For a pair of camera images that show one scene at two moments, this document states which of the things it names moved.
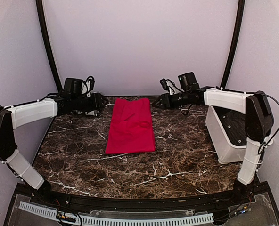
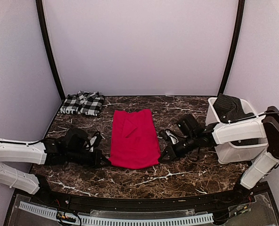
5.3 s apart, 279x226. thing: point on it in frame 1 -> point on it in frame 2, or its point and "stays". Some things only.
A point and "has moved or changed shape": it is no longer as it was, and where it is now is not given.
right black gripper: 164,97 -> 171,150
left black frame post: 43,22 stays
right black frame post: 235,42 stays
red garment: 131,130 has moved or changed shape
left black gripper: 96,103 -> 97,156
